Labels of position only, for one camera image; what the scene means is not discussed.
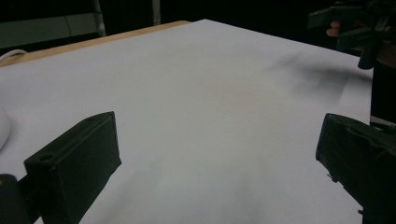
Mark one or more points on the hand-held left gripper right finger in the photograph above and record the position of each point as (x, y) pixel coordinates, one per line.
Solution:
(364, 155)

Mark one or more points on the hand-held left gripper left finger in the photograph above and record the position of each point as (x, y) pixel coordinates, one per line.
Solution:
(77, 161)

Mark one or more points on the white rounded object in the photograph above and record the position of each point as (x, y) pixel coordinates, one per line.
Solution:
(3, 129)

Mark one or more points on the white table cover sheet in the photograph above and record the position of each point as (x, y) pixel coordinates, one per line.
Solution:
(193, 118)

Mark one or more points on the grey panel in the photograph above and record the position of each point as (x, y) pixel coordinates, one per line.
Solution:
(46, 30)

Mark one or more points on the metal stand pole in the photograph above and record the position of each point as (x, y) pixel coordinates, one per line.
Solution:
(99, 18)
(156, 11)

